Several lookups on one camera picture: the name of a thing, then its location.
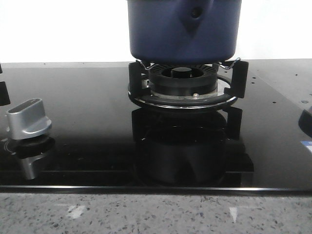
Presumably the wire pot reducer ring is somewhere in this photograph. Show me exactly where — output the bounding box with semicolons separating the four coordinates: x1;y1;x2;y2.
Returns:
136;57;242;72

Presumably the black gas burner head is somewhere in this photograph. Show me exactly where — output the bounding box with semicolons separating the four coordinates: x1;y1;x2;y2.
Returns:
149;64;217;96

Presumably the blue cooking pot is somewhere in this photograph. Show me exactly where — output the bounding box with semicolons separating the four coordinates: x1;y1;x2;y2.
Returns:
127;0;242;65

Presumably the silver stove knob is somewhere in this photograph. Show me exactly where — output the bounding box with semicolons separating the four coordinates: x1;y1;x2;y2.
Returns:
6;98;52;140

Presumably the blue white label sticker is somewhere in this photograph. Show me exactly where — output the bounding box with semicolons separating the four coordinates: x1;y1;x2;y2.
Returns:
301;141;312;153

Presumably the black pot support grate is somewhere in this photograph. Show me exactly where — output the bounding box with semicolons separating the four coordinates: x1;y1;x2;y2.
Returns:
128;58;249;110

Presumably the black glass cooktop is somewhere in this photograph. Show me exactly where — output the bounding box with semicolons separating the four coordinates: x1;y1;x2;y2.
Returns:
0;61;312;195

